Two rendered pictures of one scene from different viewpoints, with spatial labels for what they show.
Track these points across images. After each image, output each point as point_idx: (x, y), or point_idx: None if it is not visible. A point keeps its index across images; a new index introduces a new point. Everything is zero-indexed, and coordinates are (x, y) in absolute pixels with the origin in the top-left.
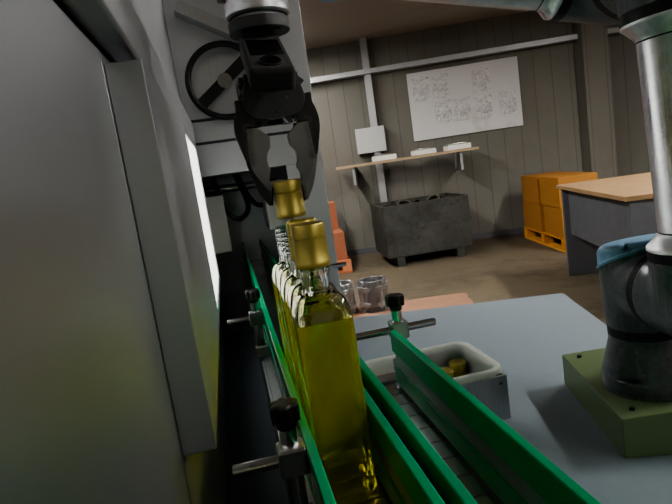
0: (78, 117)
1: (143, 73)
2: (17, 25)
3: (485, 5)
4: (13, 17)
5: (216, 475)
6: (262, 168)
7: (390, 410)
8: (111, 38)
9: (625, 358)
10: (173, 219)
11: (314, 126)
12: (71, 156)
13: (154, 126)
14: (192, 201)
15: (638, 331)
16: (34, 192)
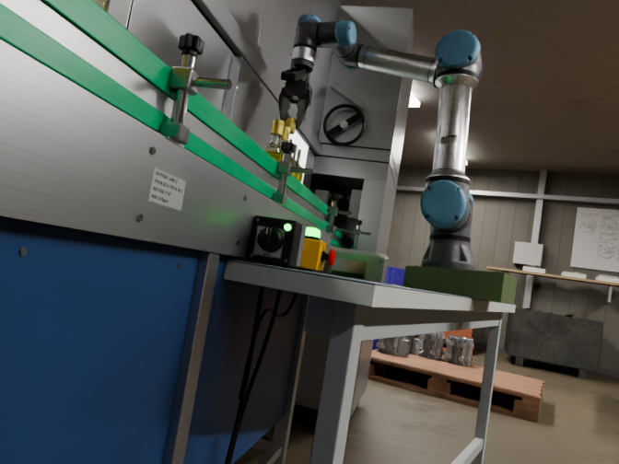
0: (211, 55)
1: (240, 60)
2: (200, 29)
3: (406, 76)
4: (199, 27)
5: None
6: (284, 112)
7: None
8: (235, 49)
9: (427, 248)
10: (235, 101)
11: (307, 101)
12: (204, 58)
13: (239, 75)
14: (268, 133)
15: (434, 233)
16: None
